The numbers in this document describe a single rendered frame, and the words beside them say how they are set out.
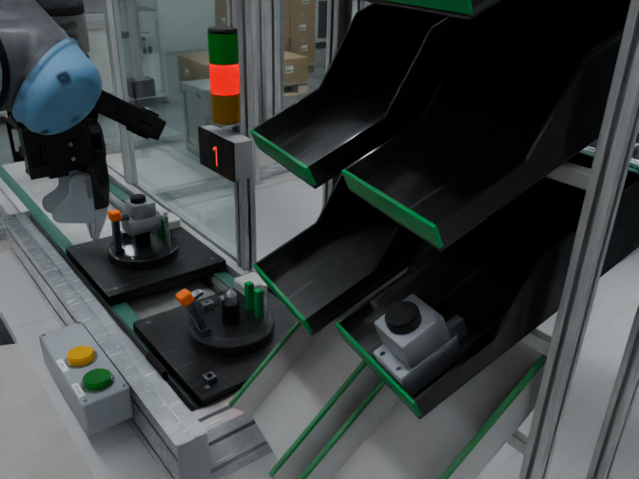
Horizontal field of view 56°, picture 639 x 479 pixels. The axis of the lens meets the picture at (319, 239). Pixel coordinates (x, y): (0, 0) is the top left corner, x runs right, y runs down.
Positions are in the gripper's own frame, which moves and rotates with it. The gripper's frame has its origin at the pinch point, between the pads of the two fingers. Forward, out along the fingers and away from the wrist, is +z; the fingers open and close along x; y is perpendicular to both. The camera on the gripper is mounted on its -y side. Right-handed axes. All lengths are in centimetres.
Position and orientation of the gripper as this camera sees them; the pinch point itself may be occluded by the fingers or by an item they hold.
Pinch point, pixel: (99, 226)
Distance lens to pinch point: 77.7
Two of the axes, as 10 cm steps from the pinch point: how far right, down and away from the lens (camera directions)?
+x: 6.2, 3.6, -7.0
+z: -0.2, 9.0, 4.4
